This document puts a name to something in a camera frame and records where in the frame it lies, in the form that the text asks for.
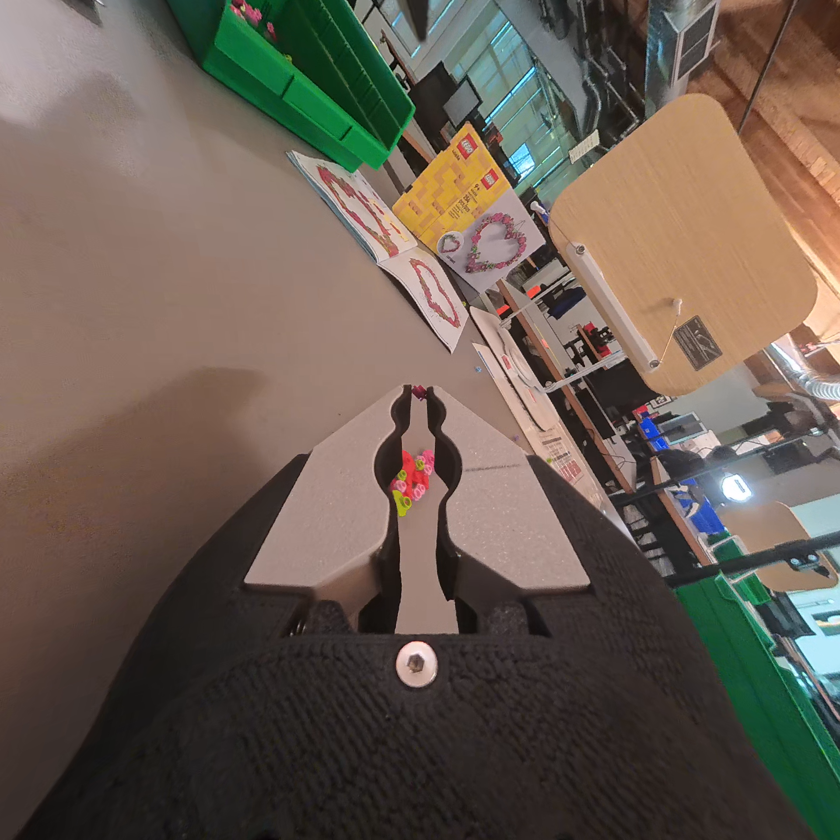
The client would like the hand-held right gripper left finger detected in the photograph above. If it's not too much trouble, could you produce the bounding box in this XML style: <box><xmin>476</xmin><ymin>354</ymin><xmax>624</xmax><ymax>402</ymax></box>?
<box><xmin>244</xmin><ymin>385</ymin><xmax>413</xmax><ymax>635</ymax></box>

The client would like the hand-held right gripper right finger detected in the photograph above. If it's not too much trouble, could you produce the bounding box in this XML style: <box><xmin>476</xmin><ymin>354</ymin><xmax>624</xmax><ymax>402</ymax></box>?
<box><xmin>425</xmin><ymin>385</ymin><xmax>592</xmax><ymax>635</ymax></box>

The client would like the pile of pink lego pieces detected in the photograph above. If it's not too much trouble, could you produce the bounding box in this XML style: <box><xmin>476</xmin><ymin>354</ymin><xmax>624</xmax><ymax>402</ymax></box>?
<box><xmin>388</xmin><ymin>449</ymin><xmax>437</xmax><ymax>518</ymax></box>

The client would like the open lego instruction booklet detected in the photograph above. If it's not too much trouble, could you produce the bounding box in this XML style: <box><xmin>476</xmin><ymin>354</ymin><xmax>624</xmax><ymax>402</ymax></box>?
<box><xmin>286</xmin><ymin>150</ymin><xmax>471</xmax><ymax>354</ymax></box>

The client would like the yellow lego set box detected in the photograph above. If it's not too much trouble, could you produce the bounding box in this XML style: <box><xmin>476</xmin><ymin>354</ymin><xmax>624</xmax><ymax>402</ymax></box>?
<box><xmin>392</xmin><ymin>122</ymin><xmax>547</xmax><ymax>294</ymax></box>

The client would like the pink lego flowers group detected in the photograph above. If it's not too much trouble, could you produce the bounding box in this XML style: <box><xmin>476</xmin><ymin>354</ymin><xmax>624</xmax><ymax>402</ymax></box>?
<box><xmin>226</xmin><ymin>0</ymin><xmax>283</xmax><ymax>43</ymax></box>

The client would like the white paper packaging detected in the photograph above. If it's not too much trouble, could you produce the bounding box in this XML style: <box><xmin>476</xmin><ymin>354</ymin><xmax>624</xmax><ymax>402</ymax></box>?
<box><xmin>469</xmin><ymin>306</ymin><xmax>608</xmax><ymax>506</ymax></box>

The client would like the blue storage crate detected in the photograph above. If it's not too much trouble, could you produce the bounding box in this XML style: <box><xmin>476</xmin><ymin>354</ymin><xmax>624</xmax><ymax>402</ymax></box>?
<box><xmin>676</xmin><ymin>489</ymin><xmax>726</xmax><ymax>536</ymax></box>
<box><xmin>633</xmin><ymin>410</ymin><xmax>670</xmax><ymax>454</ymax></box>

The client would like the light wooden chair seat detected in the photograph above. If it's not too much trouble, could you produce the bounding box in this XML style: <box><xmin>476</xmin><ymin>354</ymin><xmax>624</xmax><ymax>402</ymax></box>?
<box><xmin>722</xmin><ymin>501</ymin><xmax>840</xmax><ymax>593</ymax></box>
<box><xmin>550</xmin><ymin>93</ymin><xmax>819</xmax><ymax>396</ymax></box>

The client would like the green plastic compartment bin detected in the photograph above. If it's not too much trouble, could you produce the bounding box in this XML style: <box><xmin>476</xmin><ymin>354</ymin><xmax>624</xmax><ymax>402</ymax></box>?
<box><xmin>165</xmin><ymin>0</ymin><xmax>417</xmax><ymax>173</ymax></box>

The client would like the black computer monitor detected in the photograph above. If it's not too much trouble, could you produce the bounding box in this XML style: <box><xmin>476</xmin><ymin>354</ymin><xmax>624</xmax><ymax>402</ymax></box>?
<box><xmin>408</xmin><ymin>62</ymin><xmax>483</xmax><ymax>142</ymax></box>

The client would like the white metal bracket bar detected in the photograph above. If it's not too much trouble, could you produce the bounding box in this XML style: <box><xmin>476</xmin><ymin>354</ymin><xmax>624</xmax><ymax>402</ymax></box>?
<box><xmin>563</xmin><ymin>241</ymin><xmax>661</xmax><ymax>372</ymax></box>

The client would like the silver ventilation duct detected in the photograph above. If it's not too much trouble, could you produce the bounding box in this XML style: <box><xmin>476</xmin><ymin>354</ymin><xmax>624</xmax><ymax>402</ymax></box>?
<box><xmin>646</xmin><ymin>0</ymin><xmax>723</xmax><ymax>99</ymax></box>

